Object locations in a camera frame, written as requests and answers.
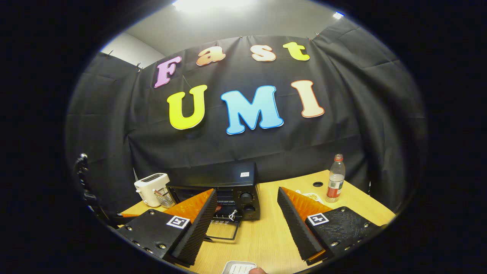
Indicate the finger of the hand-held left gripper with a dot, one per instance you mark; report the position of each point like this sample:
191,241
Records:
127,217

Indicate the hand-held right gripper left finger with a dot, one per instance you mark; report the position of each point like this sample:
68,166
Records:
198,232

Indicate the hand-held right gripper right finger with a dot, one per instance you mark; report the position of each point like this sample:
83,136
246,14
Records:
296,232

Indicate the black electric oven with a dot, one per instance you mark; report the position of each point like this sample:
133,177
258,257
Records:
228,179

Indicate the white toaster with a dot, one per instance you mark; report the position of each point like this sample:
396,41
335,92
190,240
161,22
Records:
146,188

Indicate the white divided plate of beans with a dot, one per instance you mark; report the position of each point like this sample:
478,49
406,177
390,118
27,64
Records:
312,197

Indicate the clear glass cup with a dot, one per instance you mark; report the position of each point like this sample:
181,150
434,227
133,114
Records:
164,198

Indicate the white ribbed tray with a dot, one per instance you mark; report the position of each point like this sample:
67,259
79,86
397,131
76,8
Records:
237,267

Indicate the clear bottle with red label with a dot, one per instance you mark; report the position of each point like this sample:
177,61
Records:
335,182

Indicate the black backdrop cloth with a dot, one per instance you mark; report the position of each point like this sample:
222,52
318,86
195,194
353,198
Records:
361,114

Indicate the small ceiling light panel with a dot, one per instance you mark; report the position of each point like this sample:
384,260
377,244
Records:
338,15

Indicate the large ceiling light panel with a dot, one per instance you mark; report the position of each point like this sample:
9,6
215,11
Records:
211,4

